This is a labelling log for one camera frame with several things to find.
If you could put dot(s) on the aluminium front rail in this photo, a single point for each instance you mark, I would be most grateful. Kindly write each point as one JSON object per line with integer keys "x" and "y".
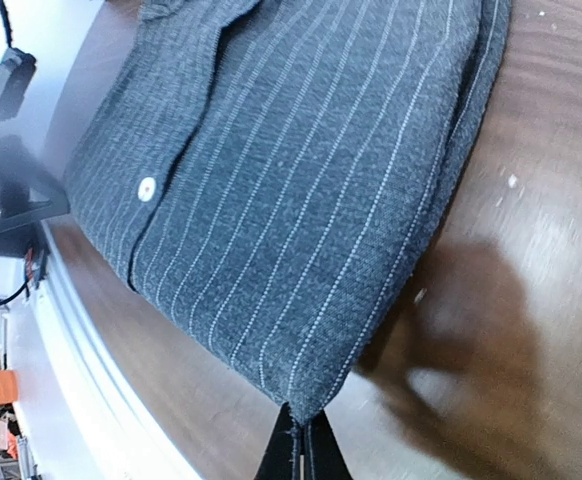
{"x": 80, "y": 415}

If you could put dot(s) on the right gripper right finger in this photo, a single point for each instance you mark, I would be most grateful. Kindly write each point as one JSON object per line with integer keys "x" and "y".
{"x": 323, "y": 459}

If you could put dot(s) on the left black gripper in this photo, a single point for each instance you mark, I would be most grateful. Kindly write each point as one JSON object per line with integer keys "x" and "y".
{"x": 29, "y": 193}

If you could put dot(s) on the black pinstriped long sleeve shirt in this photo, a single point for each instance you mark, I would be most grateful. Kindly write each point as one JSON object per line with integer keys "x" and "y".
{"x": 267, "y": 174}

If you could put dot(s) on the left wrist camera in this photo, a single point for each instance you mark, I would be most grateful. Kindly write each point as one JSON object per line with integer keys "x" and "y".
{"x": 17, "y": 69}

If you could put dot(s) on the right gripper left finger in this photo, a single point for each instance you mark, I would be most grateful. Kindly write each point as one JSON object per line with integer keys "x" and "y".
{"x": 281, "y": 459}

